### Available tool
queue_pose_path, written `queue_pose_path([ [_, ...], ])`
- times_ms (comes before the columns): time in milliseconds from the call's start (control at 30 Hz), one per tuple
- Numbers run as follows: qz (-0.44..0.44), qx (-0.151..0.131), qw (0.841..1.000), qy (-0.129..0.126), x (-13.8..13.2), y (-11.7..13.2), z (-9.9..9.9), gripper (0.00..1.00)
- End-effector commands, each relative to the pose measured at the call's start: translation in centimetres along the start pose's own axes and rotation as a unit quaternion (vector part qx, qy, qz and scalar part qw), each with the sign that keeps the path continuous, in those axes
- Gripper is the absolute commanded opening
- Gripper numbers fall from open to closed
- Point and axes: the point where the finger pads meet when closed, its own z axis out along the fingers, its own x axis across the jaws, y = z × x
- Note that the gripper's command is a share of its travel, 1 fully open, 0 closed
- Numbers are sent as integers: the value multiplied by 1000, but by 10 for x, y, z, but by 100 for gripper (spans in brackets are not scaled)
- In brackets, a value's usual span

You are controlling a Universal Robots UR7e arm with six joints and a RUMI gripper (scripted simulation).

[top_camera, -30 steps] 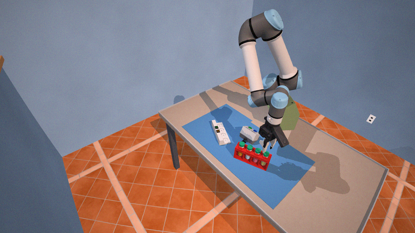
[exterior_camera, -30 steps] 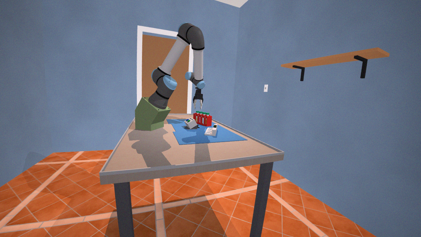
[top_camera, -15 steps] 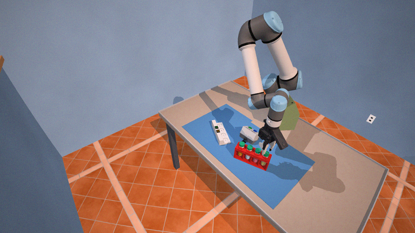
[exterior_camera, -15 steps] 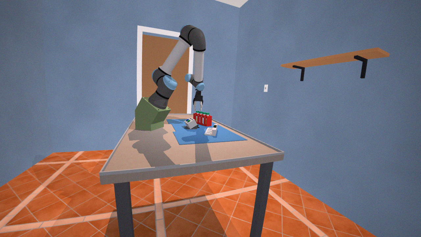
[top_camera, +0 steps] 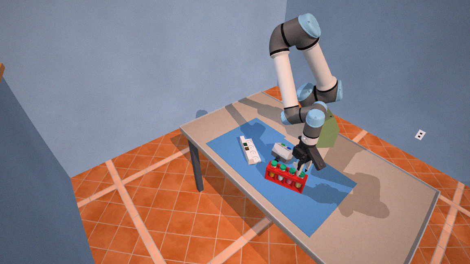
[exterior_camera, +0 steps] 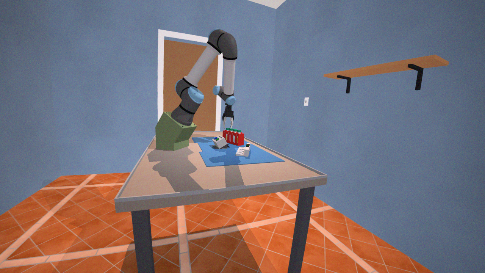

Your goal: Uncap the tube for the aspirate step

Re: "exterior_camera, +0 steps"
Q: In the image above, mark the blue flat mat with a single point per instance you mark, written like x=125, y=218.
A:
x=225, y=157

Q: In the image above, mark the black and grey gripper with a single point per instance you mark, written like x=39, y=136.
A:
x=228, y=113

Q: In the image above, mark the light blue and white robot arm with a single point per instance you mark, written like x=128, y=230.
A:
x=219, y=42

